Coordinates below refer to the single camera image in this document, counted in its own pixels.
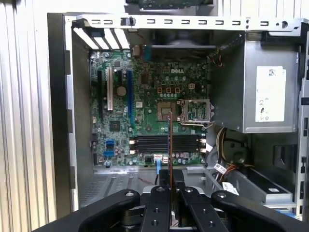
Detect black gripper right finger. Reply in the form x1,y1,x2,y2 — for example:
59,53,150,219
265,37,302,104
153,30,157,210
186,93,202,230
173,170,304,232

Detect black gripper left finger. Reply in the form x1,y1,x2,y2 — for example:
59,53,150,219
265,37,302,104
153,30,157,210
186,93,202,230
78,169,171,232

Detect green RAM stick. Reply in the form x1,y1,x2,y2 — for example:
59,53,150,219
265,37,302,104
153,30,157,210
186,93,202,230
167,111,175,228

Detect black RAM slot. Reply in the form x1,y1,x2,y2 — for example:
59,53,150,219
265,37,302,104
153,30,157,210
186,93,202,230
130,139,207,145
130,148,207,155
130,134,207,140
130,144,207,149

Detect tall silver disk bay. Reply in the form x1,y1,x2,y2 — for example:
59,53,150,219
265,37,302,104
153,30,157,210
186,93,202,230
204,166,301,219

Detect empty blue disk carrier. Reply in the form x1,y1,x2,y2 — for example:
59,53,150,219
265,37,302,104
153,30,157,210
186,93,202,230
275,208,300,218

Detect green motherboard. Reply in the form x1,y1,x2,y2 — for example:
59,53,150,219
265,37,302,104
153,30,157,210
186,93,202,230
88,44,211,168

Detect metal locking lever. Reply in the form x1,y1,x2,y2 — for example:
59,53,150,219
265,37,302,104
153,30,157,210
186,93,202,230
178,120,214,129

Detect brown CPU socket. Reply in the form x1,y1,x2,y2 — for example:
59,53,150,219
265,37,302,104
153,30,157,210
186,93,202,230
156,99,180,122

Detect metal socket cover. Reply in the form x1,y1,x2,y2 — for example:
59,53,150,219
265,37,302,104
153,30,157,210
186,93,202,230
179,97,215,123

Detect grey power supply unit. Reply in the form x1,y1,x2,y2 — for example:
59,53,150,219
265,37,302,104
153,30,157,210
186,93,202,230
211,32,302,134

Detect blue expansion slot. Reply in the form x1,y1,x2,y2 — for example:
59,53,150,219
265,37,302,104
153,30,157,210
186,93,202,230
127,69,134,123

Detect long black expansion slot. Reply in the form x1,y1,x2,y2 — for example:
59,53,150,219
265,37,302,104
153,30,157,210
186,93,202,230
97,69,104,123

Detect white expansion slot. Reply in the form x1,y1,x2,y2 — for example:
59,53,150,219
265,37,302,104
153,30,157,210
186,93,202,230
107,66,114,111

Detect black PC case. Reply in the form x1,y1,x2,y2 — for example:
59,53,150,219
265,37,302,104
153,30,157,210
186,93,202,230
47,12,309,223

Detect black rear case fan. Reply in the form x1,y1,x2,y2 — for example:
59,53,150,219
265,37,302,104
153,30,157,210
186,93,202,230
151,30,215,60

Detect blue SATA cable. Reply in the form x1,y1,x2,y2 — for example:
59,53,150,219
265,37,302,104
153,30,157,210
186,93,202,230
153,154,163,177

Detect power supply wire bundle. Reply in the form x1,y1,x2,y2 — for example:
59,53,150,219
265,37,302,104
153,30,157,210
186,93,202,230
215,126,255,171

